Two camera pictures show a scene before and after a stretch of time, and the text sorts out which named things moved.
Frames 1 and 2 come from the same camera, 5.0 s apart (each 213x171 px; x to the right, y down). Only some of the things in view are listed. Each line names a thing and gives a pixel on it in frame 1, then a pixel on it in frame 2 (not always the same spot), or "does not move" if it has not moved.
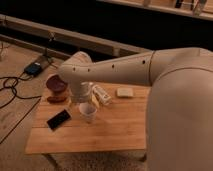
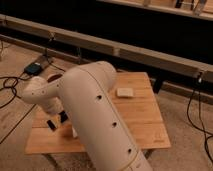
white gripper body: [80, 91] -> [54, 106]
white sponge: [125, 92] does not move
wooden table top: [118, 126] does not move
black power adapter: [33, 69] does not move
